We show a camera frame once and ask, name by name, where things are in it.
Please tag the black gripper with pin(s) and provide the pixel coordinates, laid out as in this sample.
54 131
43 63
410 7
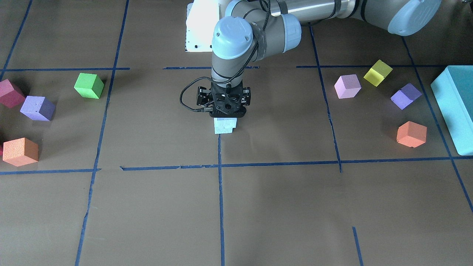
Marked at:
203 96

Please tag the light blue foam block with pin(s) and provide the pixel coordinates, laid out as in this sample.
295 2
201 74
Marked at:
223 129
225 122

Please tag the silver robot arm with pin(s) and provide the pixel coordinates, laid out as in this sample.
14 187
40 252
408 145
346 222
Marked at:
254 30

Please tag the pink foam block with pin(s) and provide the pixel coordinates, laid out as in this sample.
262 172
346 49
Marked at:
347 86

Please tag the green foam block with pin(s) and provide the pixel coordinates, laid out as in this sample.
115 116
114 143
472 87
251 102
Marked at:
89 85

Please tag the yellow foam block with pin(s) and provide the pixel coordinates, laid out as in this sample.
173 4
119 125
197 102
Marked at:
377 73

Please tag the purple foam block far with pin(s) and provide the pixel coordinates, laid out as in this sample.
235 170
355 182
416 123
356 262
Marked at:
405 96

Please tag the purple foam block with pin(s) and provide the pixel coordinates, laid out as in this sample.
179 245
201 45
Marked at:
38 108
405 96

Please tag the orange foam block far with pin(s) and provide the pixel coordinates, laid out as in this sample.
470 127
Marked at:
411 134

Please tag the orange foam block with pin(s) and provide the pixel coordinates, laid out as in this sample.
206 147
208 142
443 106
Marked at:
411 134
20 152

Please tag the purple foam block near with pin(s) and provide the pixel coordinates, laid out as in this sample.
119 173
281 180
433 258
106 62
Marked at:
38 108

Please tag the orange foam block near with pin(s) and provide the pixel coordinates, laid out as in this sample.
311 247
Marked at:
20 152

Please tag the crimson foam block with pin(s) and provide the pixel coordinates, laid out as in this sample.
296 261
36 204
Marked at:
10 94

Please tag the teal plastic bin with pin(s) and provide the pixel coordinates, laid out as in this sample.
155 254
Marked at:
453 90

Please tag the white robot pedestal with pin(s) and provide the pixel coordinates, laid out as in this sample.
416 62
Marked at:
202 16

